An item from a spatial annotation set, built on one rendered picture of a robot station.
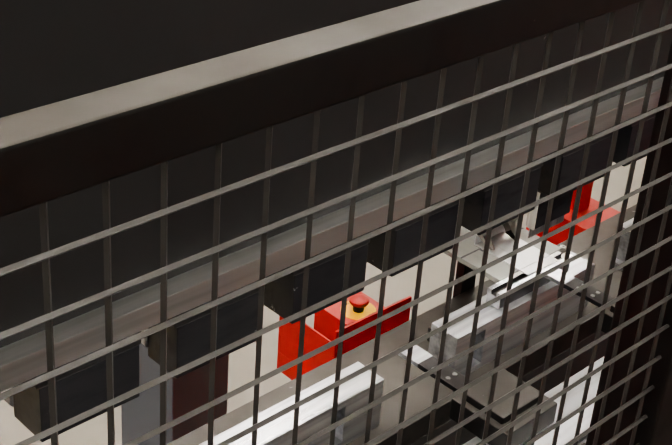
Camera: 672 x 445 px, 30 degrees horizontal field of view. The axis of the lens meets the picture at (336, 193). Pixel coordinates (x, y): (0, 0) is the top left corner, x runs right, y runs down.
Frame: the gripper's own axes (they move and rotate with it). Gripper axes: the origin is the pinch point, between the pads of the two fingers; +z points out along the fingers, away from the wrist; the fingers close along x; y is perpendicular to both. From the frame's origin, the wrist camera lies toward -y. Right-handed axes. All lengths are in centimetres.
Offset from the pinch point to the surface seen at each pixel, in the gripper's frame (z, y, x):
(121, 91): -17, 133, -140
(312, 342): 4.8, -29.0, -27.7
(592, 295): 14.6, 16.8, -0.5
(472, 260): 1.4, 0.5, -8.6
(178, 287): -12, 59, -99
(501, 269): 4.8, 4.5, -6.6
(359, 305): 2.0, -28.8, -14.3
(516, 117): -16, 58, -44
